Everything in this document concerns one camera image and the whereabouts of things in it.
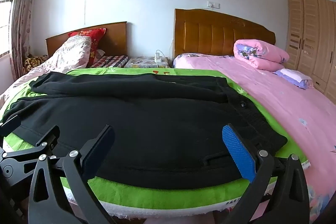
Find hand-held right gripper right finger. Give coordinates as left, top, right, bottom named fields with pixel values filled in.
left=222, top=123, right=310, bottom=224

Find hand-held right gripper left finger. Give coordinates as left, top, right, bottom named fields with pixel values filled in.
left=28, top=124, right=116, bottom=224

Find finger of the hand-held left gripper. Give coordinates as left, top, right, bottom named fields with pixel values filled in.
left=0, top=115, right=22, bottom=136
left=34, top=125, right=61, bottom=157

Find black pants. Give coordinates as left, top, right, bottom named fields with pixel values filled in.
left=1, top=71, right=288, bottom=189

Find brown yellow plush blanket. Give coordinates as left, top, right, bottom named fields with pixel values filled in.
left=23, top=54, right=49, bottom=74

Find pink bed sheet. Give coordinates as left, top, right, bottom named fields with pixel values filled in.
left=172, top=53, right=336, bottom=224

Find green printed blanket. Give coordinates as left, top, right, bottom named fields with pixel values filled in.
left=0, top=68, right=311, bottom=219

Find pink floral quilt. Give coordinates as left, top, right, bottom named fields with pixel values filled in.
left=0, top=36, right=92, bottom=109

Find red checkered bed sheet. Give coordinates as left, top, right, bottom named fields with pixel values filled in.
left=91, top=55, right=129, bottom=68

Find purple pillow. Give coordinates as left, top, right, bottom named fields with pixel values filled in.
left=273, top=68, right=314, bottom=90

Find cartoon cloth covered nightstand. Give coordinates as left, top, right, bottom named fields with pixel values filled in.
left=123, top=56, right=171, bottom=69

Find folded pink quilt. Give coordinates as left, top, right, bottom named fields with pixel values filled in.
left=233, top=39, right=290, bottom=71

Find red patterned pillow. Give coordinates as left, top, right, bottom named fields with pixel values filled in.
left=68, top=28, right=108, bottom=67

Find brown patterned curtain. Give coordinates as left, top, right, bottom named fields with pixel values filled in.
left=10, top=0, right=46, bottom=80

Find plain wooden headboard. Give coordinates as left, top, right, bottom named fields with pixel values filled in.
left=45, top=21, right=128, bottom=59

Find padded wooden headboard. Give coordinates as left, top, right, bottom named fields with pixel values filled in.
left=173, top=8, right=276, bottom=60

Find light wooden wardrobe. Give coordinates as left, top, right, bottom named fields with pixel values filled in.
left=285, top=0, right=336, bottom=98

